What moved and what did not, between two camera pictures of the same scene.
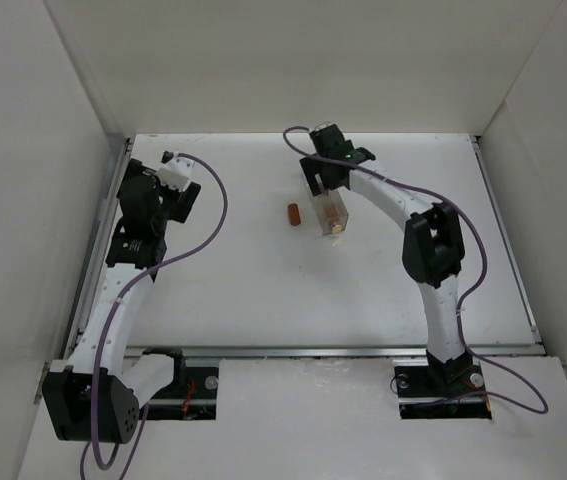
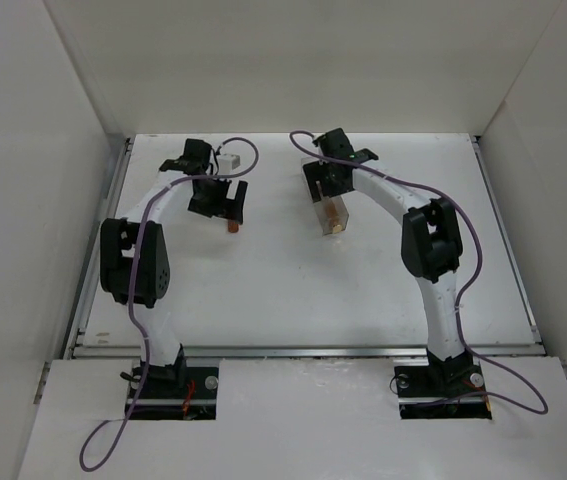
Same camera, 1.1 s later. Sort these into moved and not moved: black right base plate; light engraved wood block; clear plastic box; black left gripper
Moved: black left gripper
Not moved: clear plastic box; black right base plate; light engraved wood block
